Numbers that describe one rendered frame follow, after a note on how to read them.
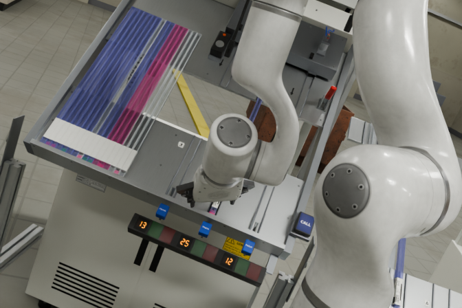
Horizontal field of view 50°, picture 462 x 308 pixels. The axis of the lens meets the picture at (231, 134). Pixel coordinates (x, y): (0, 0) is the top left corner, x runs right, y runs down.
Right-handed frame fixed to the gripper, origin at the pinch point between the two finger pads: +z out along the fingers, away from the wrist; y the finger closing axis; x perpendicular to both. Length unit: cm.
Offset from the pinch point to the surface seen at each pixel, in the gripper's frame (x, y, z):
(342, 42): 48, 45, 4
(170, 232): -4.1, -9.2, 10.0
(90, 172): 12.5, -27.3, 9.8
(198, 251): -9.2, -3.0, 10.0
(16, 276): 9, -60, 91
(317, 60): 41, 36, 4
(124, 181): 8.5, -19.2, 7.1
